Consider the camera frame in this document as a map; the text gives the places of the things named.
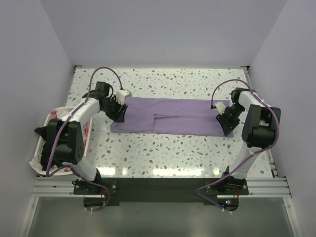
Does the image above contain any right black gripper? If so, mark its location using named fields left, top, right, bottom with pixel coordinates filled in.
left=216, top=103, right=245, bottom=136

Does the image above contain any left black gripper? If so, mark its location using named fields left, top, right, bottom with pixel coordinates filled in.
left=102, top=96, right=128, bottom=123

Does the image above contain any purple t shirt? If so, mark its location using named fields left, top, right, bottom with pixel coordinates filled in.
left=110, top=97, right=225, bottom=137

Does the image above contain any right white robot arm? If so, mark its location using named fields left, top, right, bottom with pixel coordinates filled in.
left=211, top=88, right=281, bottom=194

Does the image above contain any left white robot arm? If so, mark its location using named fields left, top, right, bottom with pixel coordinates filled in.
left=45, top=81, right=132, bottom=194

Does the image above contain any pink garment in basket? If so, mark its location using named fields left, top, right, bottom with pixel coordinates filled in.
left=47, top=119, right=90, bottom=167

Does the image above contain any black garment in basket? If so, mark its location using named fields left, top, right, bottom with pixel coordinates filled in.
left=35, top=126, right=51, bottom=171

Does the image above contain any white laundry basket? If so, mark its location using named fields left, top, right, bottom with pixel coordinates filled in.
left=29, top=106, right=92, bottom=176

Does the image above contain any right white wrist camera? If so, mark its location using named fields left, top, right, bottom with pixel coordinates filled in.
left=211, top=101, right=226, bottom=115

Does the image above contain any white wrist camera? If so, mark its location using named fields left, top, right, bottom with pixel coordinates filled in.
left=116, top=89, right=132, bottom=105
left=211, top=101, right=226, bottom=115

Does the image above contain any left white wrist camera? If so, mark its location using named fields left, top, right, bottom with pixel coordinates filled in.
left=116, top=89, right=132, bottom=105

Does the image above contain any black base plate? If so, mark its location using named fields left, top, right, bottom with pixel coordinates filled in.
left=72, top=177, right=249, bottom=210

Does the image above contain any aluminium rail frame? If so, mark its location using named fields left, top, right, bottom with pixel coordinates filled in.
left=21, top=68, right=298, bottom=237

